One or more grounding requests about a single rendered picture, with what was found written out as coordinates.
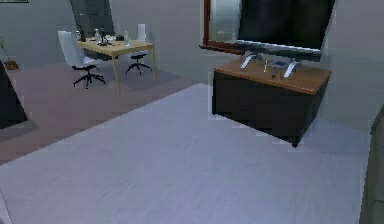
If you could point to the black cabinet with wooden top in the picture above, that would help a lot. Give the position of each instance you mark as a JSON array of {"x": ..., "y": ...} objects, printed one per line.
[{"x": 266, "y": 103}]

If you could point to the white swivel chair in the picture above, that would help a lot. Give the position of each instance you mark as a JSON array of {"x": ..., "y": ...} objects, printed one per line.
[
  {"x": 75, "y": 55},
  {"x": 140, "y": 50}
]

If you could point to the small gold candlestick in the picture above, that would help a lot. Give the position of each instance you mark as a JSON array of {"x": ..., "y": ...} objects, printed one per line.
[{"x": 265, "y": 65}]

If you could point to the brown framed window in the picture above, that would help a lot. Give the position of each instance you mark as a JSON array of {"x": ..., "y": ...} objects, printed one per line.
[{"x": 221, "y": 23}]

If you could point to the small grey dish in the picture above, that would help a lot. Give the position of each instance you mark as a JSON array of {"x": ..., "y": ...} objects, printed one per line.
[{"x": 278, "y": 64}]

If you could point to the clear glass bottle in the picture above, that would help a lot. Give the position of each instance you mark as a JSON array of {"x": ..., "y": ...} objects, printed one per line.
[
  {"x": 126, "y": 39},
  {"x": 97, "y": 36}
]

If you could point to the light wooden table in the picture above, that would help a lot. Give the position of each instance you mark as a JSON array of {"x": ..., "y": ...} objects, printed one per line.
[{"x": 116, "y": 48}]

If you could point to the small black object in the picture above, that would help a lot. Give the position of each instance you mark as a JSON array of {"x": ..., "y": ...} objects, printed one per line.
[{"x": 119, "y": 37}]

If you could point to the black television set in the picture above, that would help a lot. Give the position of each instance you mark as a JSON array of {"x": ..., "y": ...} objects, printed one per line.
[{"x": 286, "y": 23}]

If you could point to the dark bottle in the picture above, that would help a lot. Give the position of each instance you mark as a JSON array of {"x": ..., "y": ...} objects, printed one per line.
[{"x": 82, "y": 35}]

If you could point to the black furniture piece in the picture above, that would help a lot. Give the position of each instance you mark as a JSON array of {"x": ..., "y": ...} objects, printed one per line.
[{"x": 9, "y": 100}]

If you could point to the potted house plant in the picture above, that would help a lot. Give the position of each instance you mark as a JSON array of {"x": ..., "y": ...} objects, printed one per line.
[{"x": 9, "y": 60}]

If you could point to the grey furniture edge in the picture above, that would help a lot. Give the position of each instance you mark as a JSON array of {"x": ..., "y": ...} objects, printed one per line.
[{"x": 375, "y": 173}]

